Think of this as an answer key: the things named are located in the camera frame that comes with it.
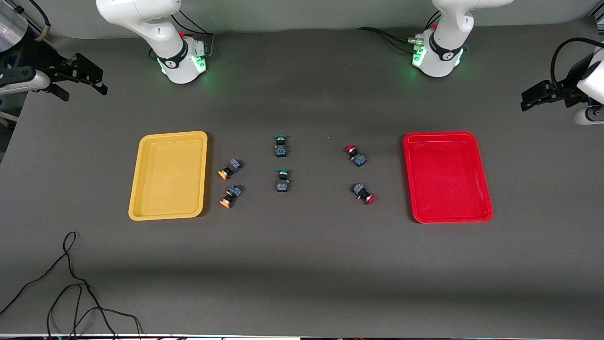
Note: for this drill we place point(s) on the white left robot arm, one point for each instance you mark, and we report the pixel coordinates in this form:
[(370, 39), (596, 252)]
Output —
[(446, 42)]

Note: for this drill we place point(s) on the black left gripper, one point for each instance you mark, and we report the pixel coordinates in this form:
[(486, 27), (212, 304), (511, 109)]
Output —
[(564, 91)]

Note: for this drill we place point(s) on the red push button switch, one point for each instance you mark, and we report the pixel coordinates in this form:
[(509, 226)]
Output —
[(356, 157), (363, 192)]

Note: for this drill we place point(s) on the yellow plastic tray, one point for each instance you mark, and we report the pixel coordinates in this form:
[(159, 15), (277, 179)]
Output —
[(170, 177)]

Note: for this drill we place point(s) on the red plastic tray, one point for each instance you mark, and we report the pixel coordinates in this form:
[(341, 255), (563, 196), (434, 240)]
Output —
[(446, 177)]

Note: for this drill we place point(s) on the yellow push button switch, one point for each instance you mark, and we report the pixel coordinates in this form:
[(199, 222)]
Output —
[(230, 196), (230, 168)]

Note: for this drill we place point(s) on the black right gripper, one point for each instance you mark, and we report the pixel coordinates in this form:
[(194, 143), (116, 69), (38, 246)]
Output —
[(34, 60)]

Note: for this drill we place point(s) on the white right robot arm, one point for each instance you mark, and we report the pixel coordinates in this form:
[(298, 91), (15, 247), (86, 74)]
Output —
[(155, 28)]

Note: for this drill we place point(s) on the green push button switch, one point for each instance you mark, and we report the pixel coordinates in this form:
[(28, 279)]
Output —
[(281, 147), (282, 182)]

